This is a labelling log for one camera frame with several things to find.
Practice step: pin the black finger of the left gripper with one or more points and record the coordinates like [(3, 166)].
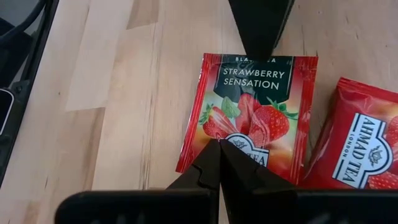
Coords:
[(259, 28)]

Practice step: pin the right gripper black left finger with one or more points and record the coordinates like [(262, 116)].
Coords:
[(203, 174)]

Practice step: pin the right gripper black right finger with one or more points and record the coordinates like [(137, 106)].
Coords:
[(248, 186)]

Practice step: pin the red strawberry tea packet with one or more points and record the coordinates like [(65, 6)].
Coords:
[(357, 149), (258, 93)]

